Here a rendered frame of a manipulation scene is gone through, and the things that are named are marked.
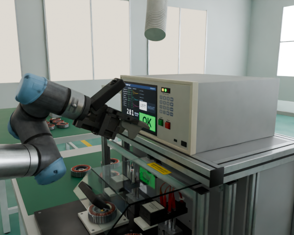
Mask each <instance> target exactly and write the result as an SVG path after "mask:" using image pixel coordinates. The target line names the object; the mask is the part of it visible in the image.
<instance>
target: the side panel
mask: <svg viewBox="0 0 294 235"><path fill-rule="evenodd" d="M245 235H294V161H291V162H288V163H285V164H282V165H279V166H276V167H272V168H269V169H266V170H263V171H261V172H258V173H254V174H251V175H250V178H249V190H248V202H247V213H246V224H245Z"/></svg>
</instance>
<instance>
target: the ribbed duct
mask: <svg viewBox="0 0 294 235"><path fill-rule="evenodd" d="M167 12H168V0H147V12H146V22H145V32H144V36H145V37H146V38H147V39H148V40H150V41H161V40H163V39H164V38H165V37H166V27H167Z"/></svg>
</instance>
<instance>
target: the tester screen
mask: <svg viewBox="0 0 294 235"><path fill-rule="evenodd" d="M125 84H126V87H125V88H123V89H122V105H123V114H125V115H128V114H127V113H126V109H127V108H128V109H131V110H134V116H131V115H128V116H131V117H133V118H135V119H138V120H139V119H140V113H144V114H147V115H150V116H153V117H156V111H155V113H151V112H148V111H144V110H141V109H140V101H143V102H146V103H150V104H155V105H156V88H155V87H148V86H142V85H135V84H129V83H125ZM143 129H145V130H148V131H150V132H153V133H155V132H154V131H152V130H149V129H146V128H144V127H143Z"/></svg>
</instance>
